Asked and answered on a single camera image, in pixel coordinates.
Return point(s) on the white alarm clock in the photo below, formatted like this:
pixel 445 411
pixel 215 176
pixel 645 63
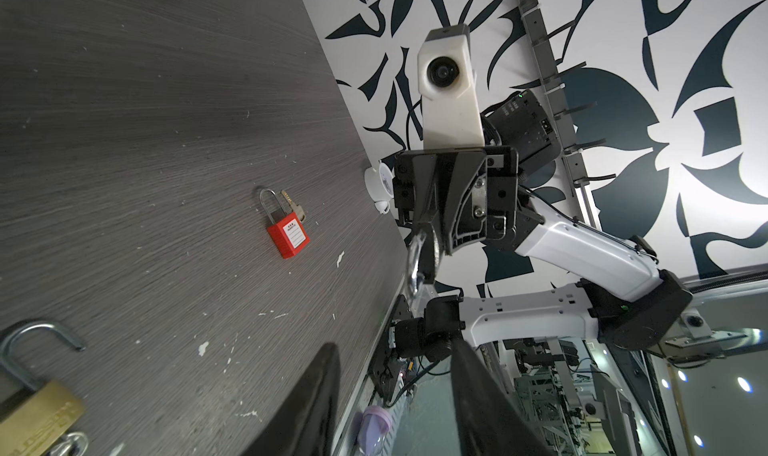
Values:
pixel 379 184

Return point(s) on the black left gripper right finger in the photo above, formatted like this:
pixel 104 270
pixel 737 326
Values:
pixel 487 423

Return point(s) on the black wall hook rail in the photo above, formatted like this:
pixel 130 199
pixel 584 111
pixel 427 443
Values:
pixel 548 35

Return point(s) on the black padlock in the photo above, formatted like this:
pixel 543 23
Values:
pixel 423 262

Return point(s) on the red padlock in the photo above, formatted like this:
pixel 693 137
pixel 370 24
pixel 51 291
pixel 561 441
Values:
pixel 286 231

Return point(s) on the brass padlock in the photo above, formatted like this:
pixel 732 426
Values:
pixel 41 421

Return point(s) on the brass key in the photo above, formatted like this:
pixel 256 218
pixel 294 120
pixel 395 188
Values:
pixel 296 208

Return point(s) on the purple hourglass timer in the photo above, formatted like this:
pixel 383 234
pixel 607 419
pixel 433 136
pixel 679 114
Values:
pixel 375 424

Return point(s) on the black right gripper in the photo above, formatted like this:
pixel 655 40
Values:
pixel 459 196

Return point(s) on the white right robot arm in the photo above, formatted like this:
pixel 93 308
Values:
pixel 617 292

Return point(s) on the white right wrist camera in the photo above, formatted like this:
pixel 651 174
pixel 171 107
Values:
pixel 447 85

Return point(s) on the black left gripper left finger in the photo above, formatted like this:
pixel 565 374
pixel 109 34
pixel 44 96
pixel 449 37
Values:
pixel 305 422

